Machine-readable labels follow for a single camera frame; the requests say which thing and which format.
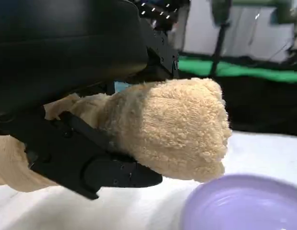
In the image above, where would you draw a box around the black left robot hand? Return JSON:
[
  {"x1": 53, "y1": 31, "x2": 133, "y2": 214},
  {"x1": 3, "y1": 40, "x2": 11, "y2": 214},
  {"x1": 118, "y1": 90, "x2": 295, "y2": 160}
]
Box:
[{"x1": 0, "y1": 0, "x2": 179, "y2": 201}]

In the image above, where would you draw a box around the beige towel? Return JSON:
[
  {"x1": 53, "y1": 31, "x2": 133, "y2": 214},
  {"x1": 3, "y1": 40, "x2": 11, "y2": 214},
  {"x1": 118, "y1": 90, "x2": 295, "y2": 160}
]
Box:
[{"x1": 0, "y1": 77, "x2": 233, "y2": 192}]

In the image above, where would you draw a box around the black tripod stand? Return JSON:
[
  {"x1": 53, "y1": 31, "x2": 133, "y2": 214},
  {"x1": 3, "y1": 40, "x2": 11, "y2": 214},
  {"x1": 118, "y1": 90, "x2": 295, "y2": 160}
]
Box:
[{"x1": 210, "y1": 0, "x2": 233, "y2": 77}]

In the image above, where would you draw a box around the green cloth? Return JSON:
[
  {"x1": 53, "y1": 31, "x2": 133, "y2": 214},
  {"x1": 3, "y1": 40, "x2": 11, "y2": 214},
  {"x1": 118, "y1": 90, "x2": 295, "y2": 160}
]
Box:
[{"x1": 178, "y1": 57, "x2": 297, "y2": 84}]

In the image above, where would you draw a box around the black backdrop cloth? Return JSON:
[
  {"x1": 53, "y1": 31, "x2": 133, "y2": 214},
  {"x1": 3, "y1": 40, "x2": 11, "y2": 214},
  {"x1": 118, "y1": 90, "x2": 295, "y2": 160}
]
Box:
[{"x1": 173, "y1": 54, "x2": 297, "y2": 138}]

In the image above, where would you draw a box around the lilac plate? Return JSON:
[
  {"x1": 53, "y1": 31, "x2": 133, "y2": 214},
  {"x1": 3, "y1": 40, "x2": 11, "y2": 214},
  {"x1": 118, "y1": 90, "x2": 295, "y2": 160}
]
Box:
[{"x1": 180, "y1": 174, "x2": 297, "y2": 230}]

